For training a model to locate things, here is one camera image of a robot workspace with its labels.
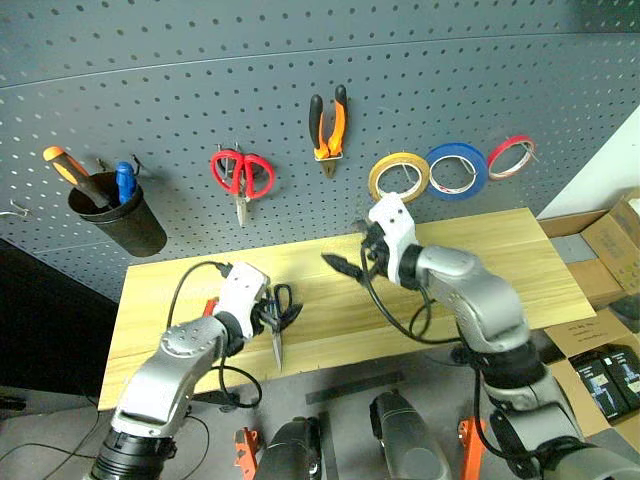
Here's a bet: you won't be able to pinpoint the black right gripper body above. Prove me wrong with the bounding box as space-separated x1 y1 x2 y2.
360 228 392 282

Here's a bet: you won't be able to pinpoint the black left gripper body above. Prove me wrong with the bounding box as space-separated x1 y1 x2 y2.
251 298 278 337

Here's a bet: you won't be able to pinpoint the black handle scissors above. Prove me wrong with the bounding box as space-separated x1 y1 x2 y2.
269 283 296 372

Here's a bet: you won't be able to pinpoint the yellow tape roll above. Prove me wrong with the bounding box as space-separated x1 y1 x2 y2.
368 152 431 205

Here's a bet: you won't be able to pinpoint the blue tape roll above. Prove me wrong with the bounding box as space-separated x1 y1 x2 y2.
428 141 489 203

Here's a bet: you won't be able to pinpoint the red tape roll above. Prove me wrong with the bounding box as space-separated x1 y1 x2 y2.
486 133 537 182

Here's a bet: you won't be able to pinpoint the grey perforated pegboard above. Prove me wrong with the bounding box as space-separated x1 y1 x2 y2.
0 0 640 304

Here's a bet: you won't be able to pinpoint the bare metal pegboard hook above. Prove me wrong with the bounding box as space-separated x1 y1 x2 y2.
0 199 32 219

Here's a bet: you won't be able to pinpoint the black floor strip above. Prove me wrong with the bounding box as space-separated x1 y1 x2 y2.
304 371 405 407

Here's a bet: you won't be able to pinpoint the orange black pliers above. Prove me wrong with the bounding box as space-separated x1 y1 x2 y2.
308 84 349 179

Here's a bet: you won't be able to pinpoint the orange metal stand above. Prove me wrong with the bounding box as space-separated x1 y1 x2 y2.
456 418 485 480
231 426 262 480

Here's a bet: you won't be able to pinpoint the dark rounded black shape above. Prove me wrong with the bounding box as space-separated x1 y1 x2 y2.
253 416 325 480

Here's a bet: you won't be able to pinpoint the black tool holder cup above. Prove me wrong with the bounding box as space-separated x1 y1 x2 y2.
67 171 168 259

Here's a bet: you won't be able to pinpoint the dark rounded grey shape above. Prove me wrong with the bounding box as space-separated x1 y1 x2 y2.
368 391 454 480

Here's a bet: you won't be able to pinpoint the dark black side panel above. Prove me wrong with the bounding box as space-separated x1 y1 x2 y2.
0 238 120 399

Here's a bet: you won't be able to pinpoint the open brown cardboard box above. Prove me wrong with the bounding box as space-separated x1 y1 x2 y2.
535 187 640 311

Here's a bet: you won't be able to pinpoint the cardboard box with black packs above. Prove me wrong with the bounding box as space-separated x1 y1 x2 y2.
543 307 640 439

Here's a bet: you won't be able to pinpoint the black product pack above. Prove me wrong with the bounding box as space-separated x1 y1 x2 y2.
571 355 632 426
602 344 640 412

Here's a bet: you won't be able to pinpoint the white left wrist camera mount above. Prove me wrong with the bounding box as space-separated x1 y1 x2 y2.
213 261 272 340

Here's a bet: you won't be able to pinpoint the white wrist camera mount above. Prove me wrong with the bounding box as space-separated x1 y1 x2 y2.
367 192 420 287
213 261 272 340

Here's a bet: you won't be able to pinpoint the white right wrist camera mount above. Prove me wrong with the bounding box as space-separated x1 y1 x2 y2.
367 192 420 287

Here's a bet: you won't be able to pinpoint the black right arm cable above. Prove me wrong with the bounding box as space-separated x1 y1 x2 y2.
359 244 464 345

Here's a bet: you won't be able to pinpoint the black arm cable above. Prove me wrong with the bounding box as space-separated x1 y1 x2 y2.
359 244 464 345
165 260 264 411

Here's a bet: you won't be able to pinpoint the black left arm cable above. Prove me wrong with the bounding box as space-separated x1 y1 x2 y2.
165 260 264 411

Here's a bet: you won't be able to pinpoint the red handle scissors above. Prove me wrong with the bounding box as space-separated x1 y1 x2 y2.
209 143 277 229

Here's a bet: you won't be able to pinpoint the blue handle screwdriver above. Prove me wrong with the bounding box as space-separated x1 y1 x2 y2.
114 160 139 206

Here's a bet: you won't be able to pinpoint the orange handle screwdriver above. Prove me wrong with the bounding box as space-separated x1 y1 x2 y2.
42 145 112 209

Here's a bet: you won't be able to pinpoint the thin black floor cable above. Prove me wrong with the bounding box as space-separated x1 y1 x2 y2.
0 412 212 480

